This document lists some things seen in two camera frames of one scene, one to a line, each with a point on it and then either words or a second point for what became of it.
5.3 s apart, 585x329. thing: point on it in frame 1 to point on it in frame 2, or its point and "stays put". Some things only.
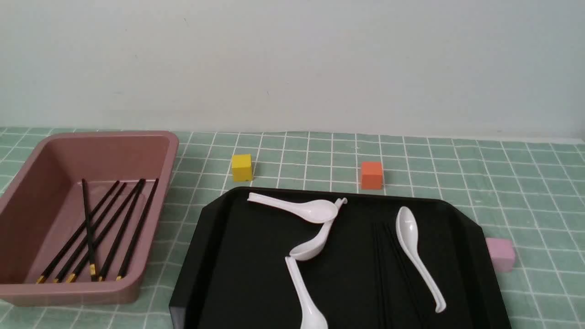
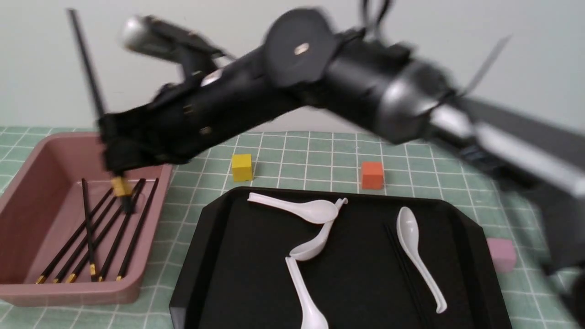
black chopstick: [381, 276] to [121, 186]
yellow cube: [241, 168] stays put
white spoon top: [317, 211] stays put
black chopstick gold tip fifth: [120, 273] stays put
